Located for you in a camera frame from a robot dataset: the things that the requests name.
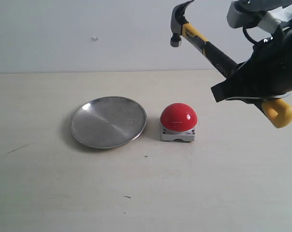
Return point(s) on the yellow black claw hammer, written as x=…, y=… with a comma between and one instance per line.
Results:
x=276, y=110

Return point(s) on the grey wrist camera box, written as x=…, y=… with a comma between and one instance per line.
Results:
x=268, y=15

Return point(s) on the round steel plate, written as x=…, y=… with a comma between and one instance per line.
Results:
x=108, y=122

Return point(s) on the red dome push button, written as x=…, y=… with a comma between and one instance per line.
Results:
x=178, y=122

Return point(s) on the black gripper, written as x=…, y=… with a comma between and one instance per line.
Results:
x=267, y=73

